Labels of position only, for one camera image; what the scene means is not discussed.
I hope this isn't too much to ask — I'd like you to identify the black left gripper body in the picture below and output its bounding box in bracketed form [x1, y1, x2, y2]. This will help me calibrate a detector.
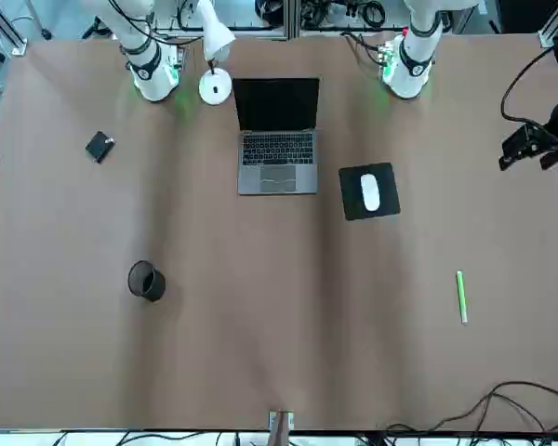
[498, 121, 558, 171]

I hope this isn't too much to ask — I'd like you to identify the green pen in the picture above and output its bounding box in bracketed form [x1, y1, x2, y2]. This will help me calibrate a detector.
[455, 269, 469, 325]

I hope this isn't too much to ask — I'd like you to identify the black mesh pen holder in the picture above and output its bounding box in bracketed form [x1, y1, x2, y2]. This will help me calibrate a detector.
[126, 259, 167, 304]

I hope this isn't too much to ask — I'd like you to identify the small black box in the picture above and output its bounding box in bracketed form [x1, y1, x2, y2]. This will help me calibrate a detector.
[85, 130, 118, 164]

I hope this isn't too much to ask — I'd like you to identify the green circuit board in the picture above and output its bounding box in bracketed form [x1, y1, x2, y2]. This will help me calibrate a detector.
[166, 45, 188, 88]
[378, 40, 397, 79]

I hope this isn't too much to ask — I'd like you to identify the white computer mouse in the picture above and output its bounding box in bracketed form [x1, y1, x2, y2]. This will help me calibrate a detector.
[359, 173, 382, 212]

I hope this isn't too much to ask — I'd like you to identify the black mouse pad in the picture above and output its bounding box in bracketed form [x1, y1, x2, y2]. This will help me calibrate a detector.
[338, 162, 402, 222]

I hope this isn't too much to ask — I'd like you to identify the grey laptop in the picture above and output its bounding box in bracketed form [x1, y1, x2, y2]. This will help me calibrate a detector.
[231, 77, 321, 196]

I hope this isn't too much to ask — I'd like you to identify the white desk lamp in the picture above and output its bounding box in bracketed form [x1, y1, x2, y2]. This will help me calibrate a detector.
[197, 0, 237, 106]

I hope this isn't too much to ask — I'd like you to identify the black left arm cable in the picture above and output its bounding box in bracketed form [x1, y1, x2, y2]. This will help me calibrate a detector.
[499, 45, 558, 125]

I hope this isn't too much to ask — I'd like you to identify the aluminium frame profile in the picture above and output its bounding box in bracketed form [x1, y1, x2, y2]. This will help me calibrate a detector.
[0, 0, 30, 58]
[538, 17, 558, 48]

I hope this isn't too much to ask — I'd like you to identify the black table cable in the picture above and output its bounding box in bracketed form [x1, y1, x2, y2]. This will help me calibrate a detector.
[439, 393, 558, 434]
[383, 381, 558, 433]

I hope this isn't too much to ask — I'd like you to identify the grey frame post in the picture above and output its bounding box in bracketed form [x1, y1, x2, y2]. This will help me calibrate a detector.
[283, 0, 301, 41]

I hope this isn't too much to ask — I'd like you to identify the aluminium camera post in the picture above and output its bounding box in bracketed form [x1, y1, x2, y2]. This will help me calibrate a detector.
[268, 410, 296, 446]

